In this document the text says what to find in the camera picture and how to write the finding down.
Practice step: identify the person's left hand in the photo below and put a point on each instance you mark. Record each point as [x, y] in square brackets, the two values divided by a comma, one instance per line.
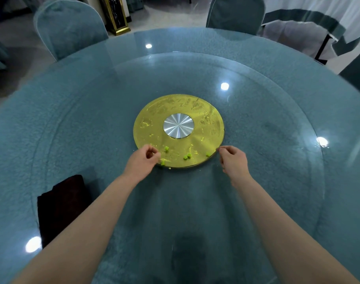
[141, 164]

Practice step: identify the person's right hand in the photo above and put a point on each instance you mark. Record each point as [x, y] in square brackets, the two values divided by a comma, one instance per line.
[234, 164]

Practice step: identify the green yellow food crumbs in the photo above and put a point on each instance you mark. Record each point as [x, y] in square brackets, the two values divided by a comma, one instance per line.
[166, 149]

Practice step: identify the dark red cloth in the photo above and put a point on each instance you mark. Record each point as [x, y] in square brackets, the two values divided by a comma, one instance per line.
[61, 204]

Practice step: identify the blue covered chair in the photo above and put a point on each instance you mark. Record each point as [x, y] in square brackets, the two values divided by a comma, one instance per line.
[67, 26]
[357, 76]
[236, 14]

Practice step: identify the person's right forearm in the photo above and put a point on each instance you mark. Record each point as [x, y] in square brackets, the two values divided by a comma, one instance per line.
[286, 233]

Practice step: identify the person's left forearm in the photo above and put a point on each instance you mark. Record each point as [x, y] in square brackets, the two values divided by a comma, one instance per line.
[79, 233]

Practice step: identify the yellow round disc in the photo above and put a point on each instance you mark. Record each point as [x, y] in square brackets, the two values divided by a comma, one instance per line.
[206, 121]

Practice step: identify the round glass turntable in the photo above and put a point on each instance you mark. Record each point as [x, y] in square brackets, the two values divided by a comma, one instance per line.
[94, 115]

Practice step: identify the round blue table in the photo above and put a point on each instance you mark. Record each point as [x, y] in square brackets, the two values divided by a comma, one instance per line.
[345, 189]

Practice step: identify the gold standing bin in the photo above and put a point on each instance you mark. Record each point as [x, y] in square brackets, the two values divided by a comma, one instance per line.
[116, 14]

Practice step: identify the blue draped curtain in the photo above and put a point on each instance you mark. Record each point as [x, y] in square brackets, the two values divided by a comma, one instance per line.
[134, 2]

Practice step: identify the round white clothed table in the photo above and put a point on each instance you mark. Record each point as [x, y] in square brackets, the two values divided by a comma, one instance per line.
[330, 8]

